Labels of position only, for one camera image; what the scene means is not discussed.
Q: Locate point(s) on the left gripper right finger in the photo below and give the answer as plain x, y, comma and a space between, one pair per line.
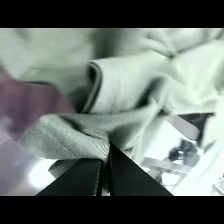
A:
130, 178

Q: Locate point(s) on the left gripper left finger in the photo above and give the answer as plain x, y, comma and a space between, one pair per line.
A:
83, 180

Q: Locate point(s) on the green shirt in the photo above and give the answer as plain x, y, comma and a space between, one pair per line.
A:
126, 90

